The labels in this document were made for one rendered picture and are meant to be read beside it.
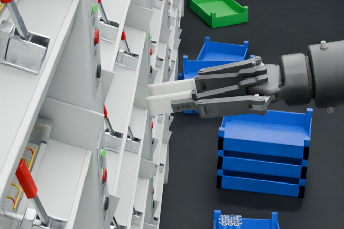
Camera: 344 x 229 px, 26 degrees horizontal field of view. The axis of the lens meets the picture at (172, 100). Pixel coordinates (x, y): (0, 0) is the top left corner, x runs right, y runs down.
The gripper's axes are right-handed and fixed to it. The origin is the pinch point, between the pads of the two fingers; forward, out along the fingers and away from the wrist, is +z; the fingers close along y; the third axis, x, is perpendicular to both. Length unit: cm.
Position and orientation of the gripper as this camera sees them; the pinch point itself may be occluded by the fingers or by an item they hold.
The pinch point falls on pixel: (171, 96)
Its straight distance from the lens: 110.8
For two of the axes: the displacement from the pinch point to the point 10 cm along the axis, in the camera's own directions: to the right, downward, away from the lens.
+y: 0.5, -5.2, 8.5
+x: -1.9, -8.4, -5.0
